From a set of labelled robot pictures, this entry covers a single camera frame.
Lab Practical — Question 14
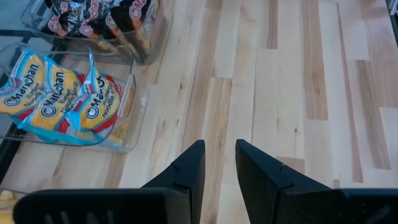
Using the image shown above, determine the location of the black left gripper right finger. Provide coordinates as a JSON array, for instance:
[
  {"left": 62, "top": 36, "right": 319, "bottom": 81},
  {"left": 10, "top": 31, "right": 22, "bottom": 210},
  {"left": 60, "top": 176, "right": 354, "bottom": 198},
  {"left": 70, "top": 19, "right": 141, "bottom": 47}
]
[{"left": 234, "top": 138, "right": 341, "bottom": 224}]

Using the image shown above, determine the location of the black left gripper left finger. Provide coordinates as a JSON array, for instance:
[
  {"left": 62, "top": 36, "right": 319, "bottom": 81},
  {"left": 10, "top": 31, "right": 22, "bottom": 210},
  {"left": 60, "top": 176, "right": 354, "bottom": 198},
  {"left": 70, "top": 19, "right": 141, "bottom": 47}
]
[{"left": 140, "top": 139, "right": 206, "bottom": 224}]

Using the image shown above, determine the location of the blue Maruchan beef ramen pack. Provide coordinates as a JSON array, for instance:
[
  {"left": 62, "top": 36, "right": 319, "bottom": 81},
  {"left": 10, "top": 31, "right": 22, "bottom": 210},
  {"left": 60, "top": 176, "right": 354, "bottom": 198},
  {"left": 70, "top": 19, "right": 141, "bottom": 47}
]
[
  {"left": 63, "top": 49, "right": 136, "bottom": 147},
  {"left": 0, "top": 49, "right": 47, "bottom": 121},
  {"left": 18, "top": 57, "right": 86, "bottom": 131}
]

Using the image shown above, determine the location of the black fire noodle pack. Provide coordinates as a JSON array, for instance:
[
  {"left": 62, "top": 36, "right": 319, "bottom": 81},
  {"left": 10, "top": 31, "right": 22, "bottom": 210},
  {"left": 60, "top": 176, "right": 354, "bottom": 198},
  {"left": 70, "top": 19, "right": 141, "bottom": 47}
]
[
  {"left": 43, "top": 0, "right": 80, "bottom": 38},
  {"left": 110, "top": 0, "right": 161, "bottom": 35},
  {"left": 70, "top": 0, "right": 121, "bottom": 40}
]

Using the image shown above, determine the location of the clear plastic bin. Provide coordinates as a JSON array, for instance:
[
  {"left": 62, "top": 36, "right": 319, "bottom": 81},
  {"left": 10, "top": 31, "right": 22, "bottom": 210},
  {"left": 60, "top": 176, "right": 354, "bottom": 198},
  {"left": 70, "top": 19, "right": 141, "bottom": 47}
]
[
  {"left": 0, "top": 42, "right": 150, "bottom": 155},
  {"left": 21, "top": 0, "right": 169, "bottom": 67}
]

